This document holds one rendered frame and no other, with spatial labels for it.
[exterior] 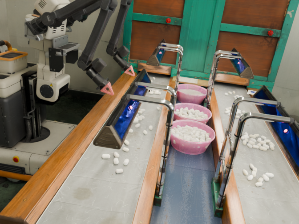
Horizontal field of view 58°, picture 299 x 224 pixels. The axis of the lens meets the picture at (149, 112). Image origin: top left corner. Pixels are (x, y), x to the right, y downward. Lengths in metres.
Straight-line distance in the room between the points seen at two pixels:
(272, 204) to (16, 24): 3.57
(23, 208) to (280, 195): 0.98
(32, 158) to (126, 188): 1.17
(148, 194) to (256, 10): 1.81
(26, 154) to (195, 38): 1.63
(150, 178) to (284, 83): 2.76
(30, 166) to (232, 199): 1.51
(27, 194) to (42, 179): 0.09
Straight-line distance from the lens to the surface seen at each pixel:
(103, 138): 0.76
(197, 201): 1.20
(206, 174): 1.37
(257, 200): 1.21
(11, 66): 2.17
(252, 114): 0.95
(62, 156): 1.24
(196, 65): 2.46
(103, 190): 1.09
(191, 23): 2.40
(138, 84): 1.07
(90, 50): 1.64
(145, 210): 0.99
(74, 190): 1.10
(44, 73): 2.03
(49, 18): 1.75
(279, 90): 3.66
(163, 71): 2.42
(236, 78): 2.46
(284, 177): 1.41
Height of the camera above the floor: 1.45
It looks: 24 degrees down
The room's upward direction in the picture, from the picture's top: 6 degrees clockwise
